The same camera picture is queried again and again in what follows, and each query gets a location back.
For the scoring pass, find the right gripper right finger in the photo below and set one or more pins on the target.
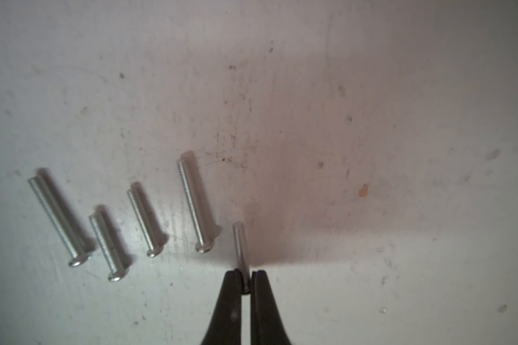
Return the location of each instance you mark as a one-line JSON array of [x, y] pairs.
[[266, 326]]

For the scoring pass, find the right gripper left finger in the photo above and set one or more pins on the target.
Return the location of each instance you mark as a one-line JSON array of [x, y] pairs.
[[225, 324]]

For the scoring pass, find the silver screw three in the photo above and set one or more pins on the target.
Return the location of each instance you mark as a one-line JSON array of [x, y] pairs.
[[204, 242]]

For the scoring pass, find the silver screw five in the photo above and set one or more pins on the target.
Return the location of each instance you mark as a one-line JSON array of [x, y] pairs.
[[239, 235]]

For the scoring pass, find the silver screw two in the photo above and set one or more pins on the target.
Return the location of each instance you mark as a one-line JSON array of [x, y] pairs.
[[144, 221]]

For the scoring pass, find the silver screw four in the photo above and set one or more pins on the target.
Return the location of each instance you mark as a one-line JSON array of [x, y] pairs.
[[114, 262]]

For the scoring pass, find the silver screw one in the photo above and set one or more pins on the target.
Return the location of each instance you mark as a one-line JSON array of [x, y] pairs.
[[59, 217]]

